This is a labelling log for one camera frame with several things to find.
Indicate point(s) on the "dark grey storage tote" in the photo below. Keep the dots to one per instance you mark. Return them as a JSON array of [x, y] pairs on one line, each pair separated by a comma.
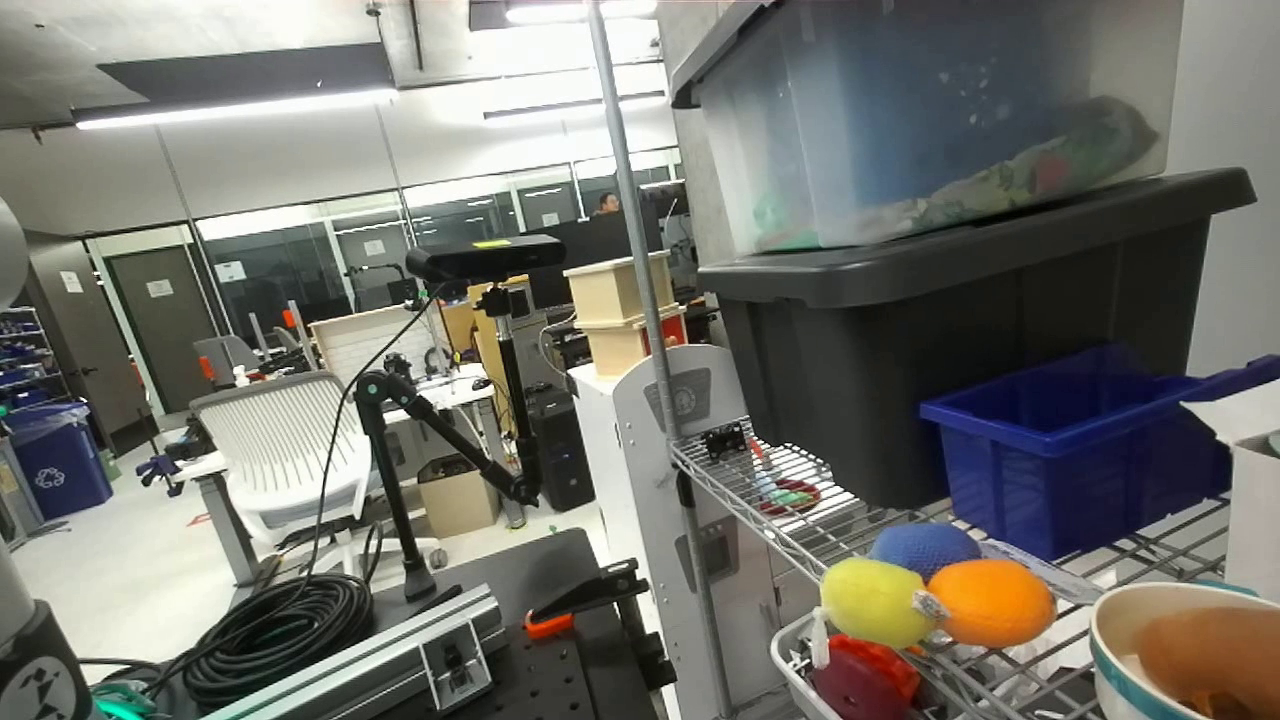
[[935, 346]]

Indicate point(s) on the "chrome shelf pole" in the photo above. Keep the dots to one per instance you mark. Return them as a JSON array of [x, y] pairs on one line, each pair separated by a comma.
[[624, 200]]

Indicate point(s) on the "blue recycling bin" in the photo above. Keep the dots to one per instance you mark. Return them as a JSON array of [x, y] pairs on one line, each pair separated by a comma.
[[60, 466]]

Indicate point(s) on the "red plastic object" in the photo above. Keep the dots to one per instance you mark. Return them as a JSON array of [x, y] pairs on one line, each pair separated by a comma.
[[860, 681]]

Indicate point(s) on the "long ceiling light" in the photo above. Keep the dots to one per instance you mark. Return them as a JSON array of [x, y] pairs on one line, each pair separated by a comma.
[[241, 110]]

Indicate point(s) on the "blue plastic box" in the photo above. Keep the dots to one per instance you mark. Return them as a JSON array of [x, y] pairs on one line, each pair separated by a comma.
[[1042, 455]]

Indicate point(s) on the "yellow sponge ball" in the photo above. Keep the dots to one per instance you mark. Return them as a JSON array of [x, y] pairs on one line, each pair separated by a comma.
[[873, 601]]

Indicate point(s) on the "orange and black clamp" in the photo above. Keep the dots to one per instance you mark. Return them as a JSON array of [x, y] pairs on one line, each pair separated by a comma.
[[586, 591]]

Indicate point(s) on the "clear plastic storage bin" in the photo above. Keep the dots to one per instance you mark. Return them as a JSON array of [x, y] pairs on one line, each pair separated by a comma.
[[866, 123]]

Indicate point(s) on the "white tower device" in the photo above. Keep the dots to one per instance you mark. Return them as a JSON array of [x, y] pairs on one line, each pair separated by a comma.
[[624, 466]]

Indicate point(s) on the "small cardboard box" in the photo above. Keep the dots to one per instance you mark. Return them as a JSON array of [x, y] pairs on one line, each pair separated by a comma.
[[462, 501]]

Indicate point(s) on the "stacked wooden boxes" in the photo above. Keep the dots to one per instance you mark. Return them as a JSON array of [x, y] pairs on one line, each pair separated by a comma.
[[612, 315]]

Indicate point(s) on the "orange sponge ball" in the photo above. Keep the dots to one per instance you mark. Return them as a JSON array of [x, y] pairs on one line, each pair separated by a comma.
[[994, 601]]

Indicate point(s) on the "black computer tower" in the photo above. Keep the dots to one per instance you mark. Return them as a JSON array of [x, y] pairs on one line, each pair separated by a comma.
[[561, 447]]

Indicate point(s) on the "tan bowl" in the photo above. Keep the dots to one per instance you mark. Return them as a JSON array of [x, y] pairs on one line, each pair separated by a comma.
[[1114, 653]]

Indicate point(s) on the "black stereo camera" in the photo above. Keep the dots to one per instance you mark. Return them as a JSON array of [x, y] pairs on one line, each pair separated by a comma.
[[487, 256]]

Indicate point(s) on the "silver aluminium extrusion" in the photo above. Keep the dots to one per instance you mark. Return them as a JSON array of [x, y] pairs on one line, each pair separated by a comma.
[[362, 653]]

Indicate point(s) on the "black perforated breadboard table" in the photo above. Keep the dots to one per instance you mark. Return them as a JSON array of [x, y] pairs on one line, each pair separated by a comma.
[[533, 681]]

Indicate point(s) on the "white board panel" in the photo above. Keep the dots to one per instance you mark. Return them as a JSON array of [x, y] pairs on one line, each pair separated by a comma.
[[365, 346]]

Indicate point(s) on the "black articulated camera stand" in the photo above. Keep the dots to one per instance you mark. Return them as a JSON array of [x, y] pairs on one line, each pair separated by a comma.
[[381, 455]]

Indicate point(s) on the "white mesh office chair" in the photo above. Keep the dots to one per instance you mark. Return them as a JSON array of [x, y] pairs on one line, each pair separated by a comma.
[[283, 455]]

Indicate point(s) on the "dark door with sign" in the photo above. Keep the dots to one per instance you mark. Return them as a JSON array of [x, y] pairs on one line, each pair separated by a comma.
[[161, 334]]

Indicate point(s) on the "white cardboard box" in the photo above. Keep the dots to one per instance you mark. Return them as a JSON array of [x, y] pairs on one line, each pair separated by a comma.
[[1252, 521]]

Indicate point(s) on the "blue sponge ball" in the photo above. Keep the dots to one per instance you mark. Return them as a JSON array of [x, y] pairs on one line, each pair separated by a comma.
[[920, 544]]

